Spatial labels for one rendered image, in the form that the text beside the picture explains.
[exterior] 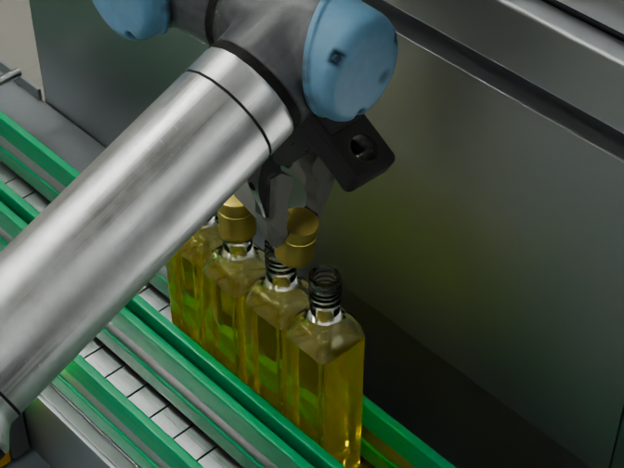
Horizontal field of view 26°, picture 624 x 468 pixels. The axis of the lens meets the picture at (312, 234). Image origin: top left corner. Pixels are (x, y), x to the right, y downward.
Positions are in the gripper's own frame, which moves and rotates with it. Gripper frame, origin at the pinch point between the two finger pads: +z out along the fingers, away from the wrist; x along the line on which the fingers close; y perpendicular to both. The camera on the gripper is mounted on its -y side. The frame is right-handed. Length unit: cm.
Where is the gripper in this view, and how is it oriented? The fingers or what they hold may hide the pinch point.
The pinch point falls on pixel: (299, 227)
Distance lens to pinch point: 117.4
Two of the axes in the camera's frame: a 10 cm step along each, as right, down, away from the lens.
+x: -7.2, 4.7, -5.2
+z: 0.0, 7.4, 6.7
